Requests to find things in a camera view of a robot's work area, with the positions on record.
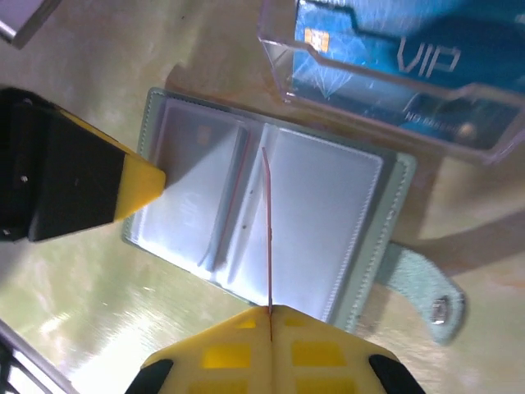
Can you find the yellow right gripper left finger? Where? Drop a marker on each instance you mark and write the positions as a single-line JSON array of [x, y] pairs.
[[217, 357]]

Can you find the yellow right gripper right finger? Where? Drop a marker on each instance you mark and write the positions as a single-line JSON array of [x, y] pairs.
[[328, 357]]

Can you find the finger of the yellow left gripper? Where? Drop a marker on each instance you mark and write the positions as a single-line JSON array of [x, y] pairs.
[[102, 184]]

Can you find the red credit card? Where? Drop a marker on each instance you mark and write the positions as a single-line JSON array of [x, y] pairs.
[[268, 230]]

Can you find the green leather card holder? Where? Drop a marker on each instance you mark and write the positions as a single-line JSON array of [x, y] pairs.
[[328, 213]]

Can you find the blue credit card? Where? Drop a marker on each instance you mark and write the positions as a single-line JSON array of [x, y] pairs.
[[430, 61]]

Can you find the clear acrylic card stand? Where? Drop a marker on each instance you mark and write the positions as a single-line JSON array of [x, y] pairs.
[[393, 82]]

